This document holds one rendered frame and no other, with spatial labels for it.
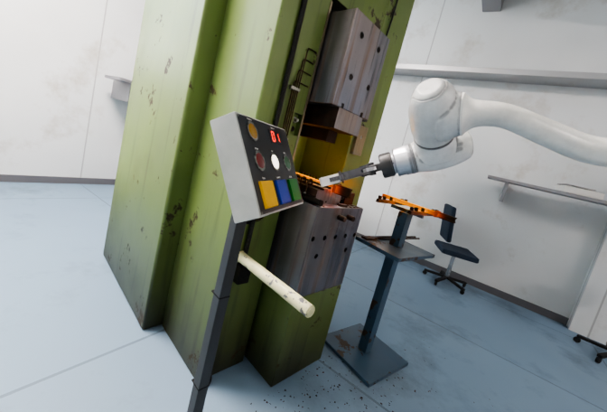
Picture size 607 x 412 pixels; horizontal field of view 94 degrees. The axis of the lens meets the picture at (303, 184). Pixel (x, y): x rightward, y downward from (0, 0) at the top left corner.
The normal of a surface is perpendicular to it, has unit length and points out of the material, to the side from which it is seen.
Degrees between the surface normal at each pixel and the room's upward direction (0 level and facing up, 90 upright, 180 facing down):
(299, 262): 90
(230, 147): 90
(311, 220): 90
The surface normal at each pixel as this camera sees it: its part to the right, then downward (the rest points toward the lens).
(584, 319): -0.55, -0.03
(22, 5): 0.80, 0.27
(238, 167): -0.32, 0.04
